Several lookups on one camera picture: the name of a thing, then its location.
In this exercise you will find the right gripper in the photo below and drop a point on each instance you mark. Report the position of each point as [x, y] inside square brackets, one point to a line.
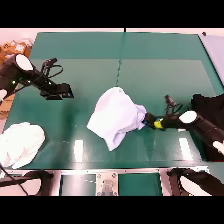
[151, 119]

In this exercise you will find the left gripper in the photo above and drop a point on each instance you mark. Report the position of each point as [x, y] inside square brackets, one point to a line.
[58, 90]

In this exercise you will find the pale lilac shirt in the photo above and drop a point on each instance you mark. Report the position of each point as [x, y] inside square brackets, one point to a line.
[115, 115]

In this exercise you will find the black garment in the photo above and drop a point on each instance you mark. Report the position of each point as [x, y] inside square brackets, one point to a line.
[210, 105]

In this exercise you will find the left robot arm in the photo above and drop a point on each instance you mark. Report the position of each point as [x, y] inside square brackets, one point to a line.
[13, 71]

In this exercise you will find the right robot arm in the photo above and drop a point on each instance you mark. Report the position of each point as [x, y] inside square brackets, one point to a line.
[203, 126]

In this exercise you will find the brown cardboard box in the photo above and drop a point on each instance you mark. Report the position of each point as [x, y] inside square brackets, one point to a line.
[13, 50]

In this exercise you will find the white garment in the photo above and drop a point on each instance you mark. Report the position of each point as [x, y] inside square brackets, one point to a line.
[20, 143]

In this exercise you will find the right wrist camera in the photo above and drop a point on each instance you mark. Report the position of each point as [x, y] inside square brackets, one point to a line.
[170, 100]

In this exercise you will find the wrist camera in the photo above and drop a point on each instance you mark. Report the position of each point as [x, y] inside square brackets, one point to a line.
[170, 100]
[49, 62]

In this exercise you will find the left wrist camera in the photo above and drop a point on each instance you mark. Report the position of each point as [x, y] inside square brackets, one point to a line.
[49, 62]

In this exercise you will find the silver frame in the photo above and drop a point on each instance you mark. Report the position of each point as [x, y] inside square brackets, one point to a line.
[106, 184]

